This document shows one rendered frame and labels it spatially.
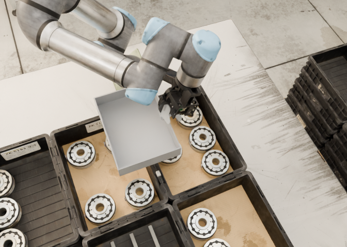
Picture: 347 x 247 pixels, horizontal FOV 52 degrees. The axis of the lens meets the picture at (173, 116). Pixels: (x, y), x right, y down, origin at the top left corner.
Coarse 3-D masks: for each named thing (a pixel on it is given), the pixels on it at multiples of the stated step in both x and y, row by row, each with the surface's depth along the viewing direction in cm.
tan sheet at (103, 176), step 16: (96, 144) 137; (96, 160) 134; (112, 160) 134; (80, 176) 130; (96, 176) 130; (112, 176) 131; (128, 176) 131; (144, 176) 131; (80, 192) 127; (96, 192) 127; (112, 192) 128; (128, 208) 125
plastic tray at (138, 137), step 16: (112, 96) 120; (112, 112) 120; (128, 112) 120; (144, 112) 120; (112, 128) 117; (128, 128) 117; (144, 128) 117; (160, 128) 117; (112, 144) 114; (128, 144) 114; (144, 144) 114; (160, 144) 114; (176, 144) 112; (128, 160) 111; (144, 160) 106; (160, 160) 111
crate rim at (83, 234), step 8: (88, 120) 131; (64, 128) 128; (56, 144) 125; (56, 152) 123; (64, 168) 121; (152, 168) 122; (64, 176) 119; (160, 184) 121; (72, 200) 115; (72, 208) 115; (144, 208) 115; (152, 208) 115; (128, 216) 114; (80, 224) 112; (104, 224) 112; (112, 224) 112; (80, 232) 110; (88, 232) 111; (96, 232) 111
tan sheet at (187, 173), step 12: (204, 120) 145; (180, 132) 142; (180, 144) 139; (216, 144) 140; (192, 156) 137; (168, 168) 133; (180, 168) 134; (192, 168) 134; (228, 168) 135; (168, 180) 131; (180, 180) 131; (192, 180) 132; (204, 180) 132; (180, 192) 129
